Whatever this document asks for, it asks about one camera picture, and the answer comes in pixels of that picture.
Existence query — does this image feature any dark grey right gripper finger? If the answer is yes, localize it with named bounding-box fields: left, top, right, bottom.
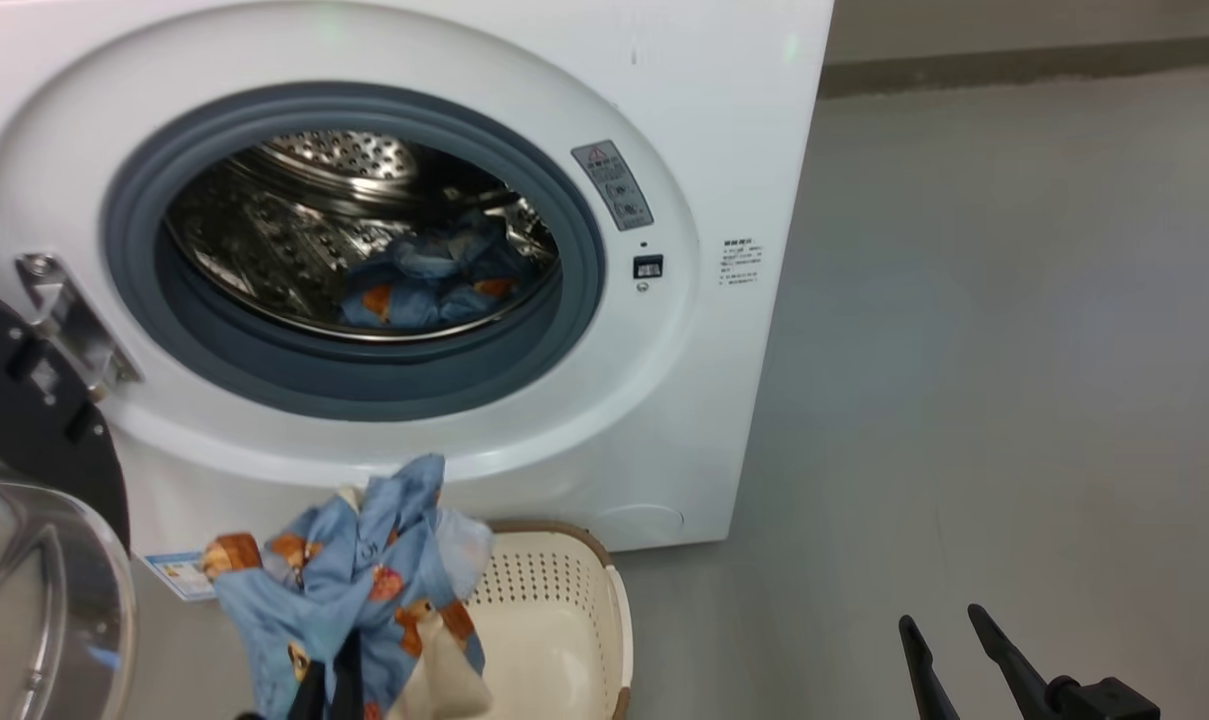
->
left=897, top=614, right=961, bottom=720
left=966, top=602, right=1066, bottom=720

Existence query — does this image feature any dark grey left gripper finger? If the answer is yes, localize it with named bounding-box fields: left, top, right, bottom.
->
left=329, top=639, right=364, bottom=720
left=285, top=660, right=328, bottom=720

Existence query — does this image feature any blue bear print garment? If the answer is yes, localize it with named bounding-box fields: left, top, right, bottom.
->
left=341, top=208, right=531, bottom=332
left=200, top=454, right=496, bottom=720

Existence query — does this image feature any dark grey glass washer door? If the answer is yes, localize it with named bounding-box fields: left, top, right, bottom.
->
left=0, top=277, right=138, bottom=720

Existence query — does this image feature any cream perforated laundry basket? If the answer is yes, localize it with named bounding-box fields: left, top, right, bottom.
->
left=442, top=519, right=634, bottom=720

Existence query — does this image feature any grey rubber door gasket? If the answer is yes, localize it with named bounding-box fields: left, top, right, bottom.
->
left=100, top=81, right=607, bottom=423

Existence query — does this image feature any metal door hinge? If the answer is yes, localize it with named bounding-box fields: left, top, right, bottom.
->
left=15, top=252, right=144, bottom=403

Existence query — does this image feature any white washing machine body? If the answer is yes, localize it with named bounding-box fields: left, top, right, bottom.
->
left=0, top=0, right=836, bottom=603

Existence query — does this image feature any blue energy label sticker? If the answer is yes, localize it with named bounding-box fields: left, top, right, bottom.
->
left=143, top=549, right=218, bottom=602

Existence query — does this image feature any round drain filter cover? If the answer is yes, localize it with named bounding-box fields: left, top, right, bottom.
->
left=592, top=502, right=686, bottom=548

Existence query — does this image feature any steel washer drum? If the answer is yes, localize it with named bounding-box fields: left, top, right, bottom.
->
left=163, top=129, right=563, bottom=344

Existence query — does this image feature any grey warning sticker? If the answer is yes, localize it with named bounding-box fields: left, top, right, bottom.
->
left=571, top=139, right=656, bottom=232

